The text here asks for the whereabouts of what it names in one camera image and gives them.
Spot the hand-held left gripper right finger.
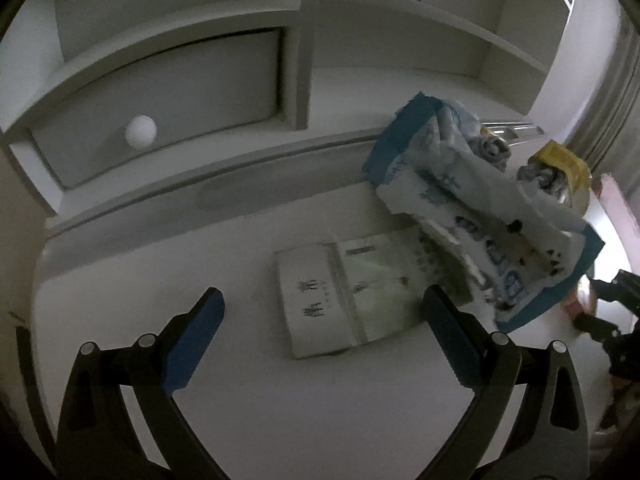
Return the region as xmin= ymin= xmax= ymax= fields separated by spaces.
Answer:
xmin=422 ymin=285 xmax=591 ymax=480

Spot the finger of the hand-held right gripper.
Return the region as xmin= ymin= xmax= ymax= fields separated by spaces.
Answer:
xmin=592 ymin=270 xmax=640 ymax=306
xmin=572 ymin=313 xmax=622 ymax=342

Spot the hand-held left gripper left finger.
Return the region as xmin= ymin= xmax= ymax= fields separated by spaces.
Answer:
xmin=56 ymin=287 xmax=236 ymax=480

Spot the pale blue cigarette pack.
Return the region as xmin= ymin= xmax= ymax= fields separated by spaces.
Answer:
xmin=274 ymin=232 xmax=427 ymax=360

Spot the blue and white plastic bag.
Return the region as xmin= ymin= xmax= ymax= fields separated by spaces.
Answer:
xmin=362 ymin=92 xmax=606 ymax=333

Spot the crumpled silver wrapper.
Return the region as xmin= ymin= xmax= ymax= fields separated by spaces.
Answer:
xmin=517 ymin=162 xmax=572 ymax=202
xmin=475 ymin=135 xmax=511 ymax=167

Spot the yellow snack packet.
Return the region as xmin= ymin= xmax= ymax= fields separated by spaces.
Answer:
xmin=530 ymin=141 xmax=592 ymax=211

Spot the grey curtain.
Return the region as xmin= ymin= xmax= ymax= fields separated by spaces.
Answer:
xmin=570 ymin=10 xmax=640 ymax=201

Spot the round white drawer knob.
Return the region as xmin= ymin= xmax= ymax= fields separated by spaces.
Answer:
xmin=125 ymin=115 xmax=159 ymax=150

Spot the white drawer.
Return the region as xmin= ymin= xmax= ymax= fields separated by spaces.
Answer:
xmin=30 ymin=30 xmax=281 ymax=188

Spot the white shelf unit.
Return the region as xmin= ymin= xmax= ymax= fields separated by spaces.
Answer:
xmin=0 ymin=0 xmax=576 ymax=233

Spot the metal rail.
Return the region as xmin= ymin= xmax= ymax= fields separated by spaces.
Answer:
xmin=482 ymin=120 xmax=545 ymax=147

